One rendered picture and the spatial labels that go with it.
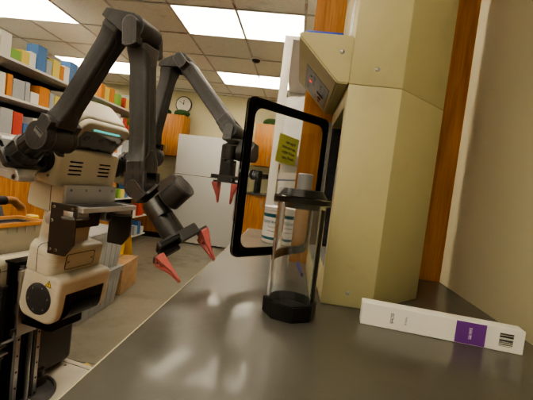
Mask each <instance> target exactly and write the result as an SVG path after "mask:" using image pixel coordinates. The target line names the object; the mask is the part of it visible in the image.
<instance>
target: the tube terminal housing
mask: <svg viewBox="0 0 533 400"><path fill-rule="evenodd" d="M458 4H459V0H356V5H355V16H354V22H353V29H352V34H351V35H352V36H354V38H355V42H354V49H353V55H352V61H351V73H350V79H349V83H348V85H347V88H346V90H345V91H344V93H343V96H342V98H341V99H340V101H339V103H338V105H337V107H336V109H335V111H334V113H333V116H332V129H341V136H340V143H339V154H338V160H337V166H336V167H337V175H336V186H335V193H334V198H333V200H332V208H331V214H330V221H329V226H328V239H327V244H326V251H325V257H324V266H323V264H322V261H321V258H320V264H319V270H318V276H317V283H316V285H317V290H318V294H319V298H320V303H326V304H332V305H337V306H347V307H353V308H359V309H361V304H362V298H369V299H374V300H378V301H383V302H391V303H396V304H397V303H400V302H406V301H409V300H412V299H415V298H416V293H417V287H418V282H419V276H420V265H421V260H422V255H423V249H424V238H425V233H426V228H427V222H428V211H429V206H430V200H431V190H432V184H433V179H434V173H435V162H436V157H437V151H438V146H439V135H440V129H441V124H442V118H443V107H444V102H445V96H446V90H447V80H448V75H449V69H450V63H451V53H452V48H453V42H454V31H455V26H456V20H457V14H458Z"/></svg>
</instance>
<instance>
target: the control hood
mask: <svg viewBox="0 0 533 400"><path fill-rule="evenodd" d="M354 42H355V38H354V36H347V35H337V34H327V33H310V32H301V33H300V49H299V82H300V83H301V85H302V86H303V87H304V88H305V89H306V90H307V92H308V93H309V94H310V96H311V97H312V98H313V100H314V101H315V102H316V104H317V105H318V106H319V107H320V108H321V109H322V111H323V112H324V113H326V114H333V113H334V111H335V109H336V107H337V105H338V103H339V101H340V99H341V98H342V96H343V93H344V91H345V90H346V88H347V85H348V83H349V79H350V73H351V61H352V55H353V49H354ZM307 64H308V65H309V66H310V67H311V68H312V70H313V71H314V72H315V74H316V75H317V76H318V78H319V79H320V80H321V82H322V83H323V84H324V85H325V86H326V87H327V89H328V90H329V94H328V98H327V101H326V102H325V105H324V108H322V107H321V106H320V104H319V103H318V102H317V101H316V99H315V98H314V97H313V96H312V95H311V93H310V92H309V91H308V89H307V88H306V87H305V78H306V69H307Z"/></svg>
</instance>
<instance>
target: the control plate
mask: <svg viewBox="0 0 533 400"><path fill-rule="evenodd" d="M310 75H311V76H312V77H311V76H310ZM310 80H311V81H312V82H310ZM320 85H321V86H322V87H323V88H321V90H320V92H321V93H320V95H321V96H322V99H321V98H320V96H319V95H318V94H317V91H318V92H319V89H320ZM305 87H306V88H307V89H308V91H309V92H310V93H311V95H312V96H313V97H314V98H315V99H316V101H317V99H318V98H317V97H316V96H318V97H319V98H320V101H319V102H318V101H317V102H318V103H319V104H320V106H321V107H322V108H324V105H325V102H326V101H327V98H328V94H329V90H328V89H327V87H326V86H325V85H324V84H323V83H322V82H321V80H320V79H319V78H318V76H317V75H316V74H315V72H314V71H313V70H312V68H311V67H310V66H309V65H308V64H307V69H306V78H305Z"/></svg>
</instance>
